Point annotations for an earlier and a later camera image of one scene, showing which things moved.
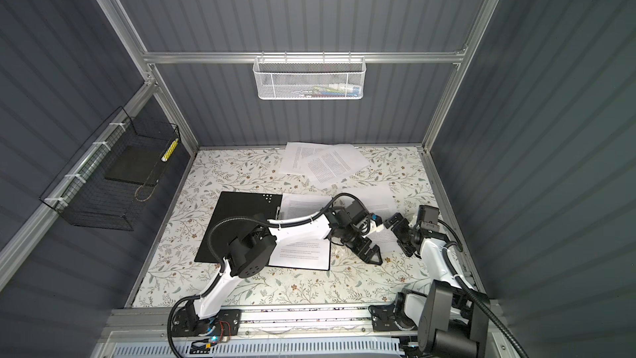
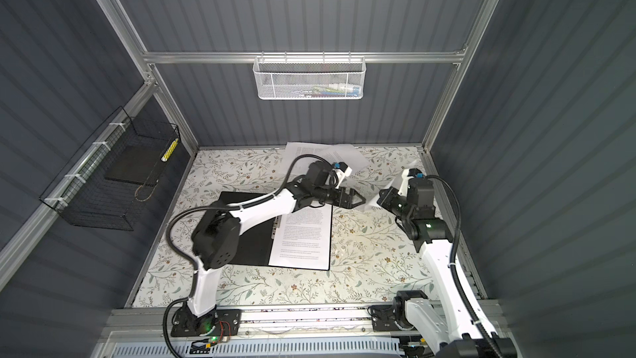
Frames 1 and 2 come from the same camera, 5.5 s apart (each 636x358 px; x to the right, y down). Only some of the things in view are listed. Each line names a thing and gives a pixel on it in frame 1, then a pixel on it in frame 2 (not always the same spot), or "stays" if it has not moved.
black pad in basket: [137, 164] stays
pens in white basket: [334, 89] stays
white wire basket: [310, 78] stays
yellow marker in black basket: [167, 153] stays
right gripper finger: [400, 225] → [390, 199]
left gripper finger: [366, 253] → [345, 199]
